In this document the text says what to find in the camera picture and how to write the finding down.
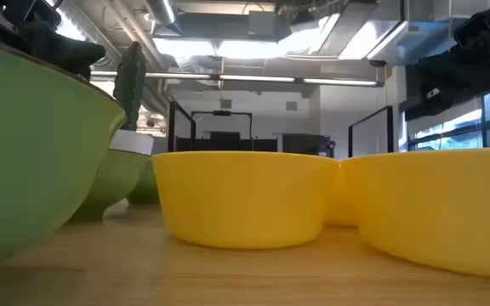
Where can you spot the black security camera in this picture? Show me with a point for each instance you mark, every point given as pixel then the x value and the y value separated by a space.
pixel 377 63

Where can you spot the red floral green bowl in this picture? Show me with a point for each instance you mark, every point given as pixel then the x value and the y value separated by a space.
pixel 146 187
pixel 109 183
pixel 24 149

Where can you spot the grey wall vent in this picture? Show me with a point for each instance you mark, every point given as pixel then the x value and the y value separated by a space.
pixel 292 105
pixel 226 104

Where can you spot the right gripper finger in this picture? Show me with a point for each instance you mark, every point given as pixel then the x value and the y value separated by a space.
pixel 449 97
pixel 457 70

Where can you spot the green cactus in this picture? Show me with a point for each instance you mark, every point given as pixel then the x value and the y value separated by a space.
pixel 129 85

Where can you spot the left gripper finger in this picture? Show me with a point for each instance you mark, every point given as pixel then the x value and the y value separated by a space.
pixel 66 51
pixel 83 70

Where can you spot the round silver ceiling duct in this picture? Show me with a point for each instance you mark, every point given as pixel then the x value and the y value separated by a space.
pixel 162 10

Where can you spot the black background cabinets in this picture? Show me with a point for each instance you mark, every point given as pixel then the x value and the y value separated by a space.
pixel 228 142

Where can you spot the black wood shelf rack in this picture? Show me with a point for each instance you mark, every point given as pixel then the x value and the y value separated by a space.
pixel 171 127

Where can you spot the yellow plastic bowl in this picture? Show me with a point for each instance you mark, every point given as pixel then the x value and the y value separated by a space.
pixel 440 212
pixel 339 200
pixel 245 200

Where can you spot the large glass window wall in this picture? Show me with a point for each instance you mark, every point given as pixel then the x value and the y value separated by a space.
pixel 462 140

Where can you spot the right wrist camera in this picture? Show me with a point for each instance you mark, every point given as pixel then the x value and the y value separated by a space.
pixel 475 30

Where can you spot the long ceiling light bar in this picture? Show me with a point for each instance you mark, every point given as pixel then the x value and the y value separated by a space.
pixel 255 78

